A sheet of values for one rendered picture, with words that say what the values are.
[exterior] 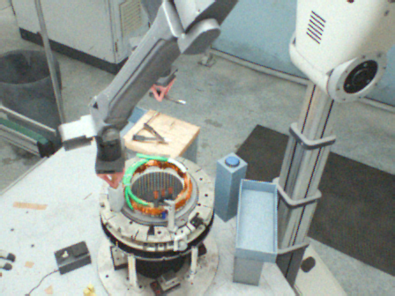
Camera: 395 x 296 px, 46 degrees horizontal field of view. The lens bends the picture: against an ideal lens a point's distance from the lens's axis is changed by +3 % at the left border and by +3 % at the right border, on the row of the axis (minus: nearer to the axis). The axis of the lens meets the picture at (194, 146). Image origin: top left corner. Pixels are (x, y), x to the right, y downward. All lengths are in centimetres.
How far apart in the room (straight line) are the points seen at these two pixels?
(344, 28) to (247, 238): 60
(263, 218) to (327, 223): 141
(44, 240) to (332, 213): 172
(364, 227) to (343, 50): 178
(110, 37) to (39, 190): 197
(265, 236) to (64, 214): 73
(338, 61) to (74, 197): 104
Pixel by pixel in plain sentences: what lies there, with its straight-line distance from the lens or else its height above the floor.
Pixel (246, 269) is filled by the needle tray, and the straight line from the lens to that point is 143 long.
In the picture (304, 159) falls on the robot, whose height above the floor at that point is 111.
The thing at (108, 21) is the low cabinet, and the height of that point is 46.
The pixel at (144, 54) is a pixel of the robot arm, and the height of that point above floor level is 166.
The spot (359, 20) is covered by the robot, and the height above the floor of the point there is 160.
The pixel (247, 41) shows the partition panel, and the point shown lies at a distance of 361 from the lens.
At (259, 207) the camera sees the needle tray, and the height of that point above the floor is 102.
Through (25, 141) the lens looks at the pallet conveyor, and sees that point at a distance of 207.
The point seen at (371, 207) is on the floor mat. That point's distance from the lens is 291.
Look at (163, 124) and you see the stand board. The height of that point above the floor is 107.
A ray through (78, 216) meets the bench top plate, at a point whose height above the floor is 78.
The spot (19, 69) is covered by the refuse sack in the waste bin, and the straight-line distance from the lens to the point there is 306.
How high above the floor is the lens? 205
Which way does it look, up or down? 43 degrees down
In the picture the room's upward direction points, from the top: 3 degrees clockwise
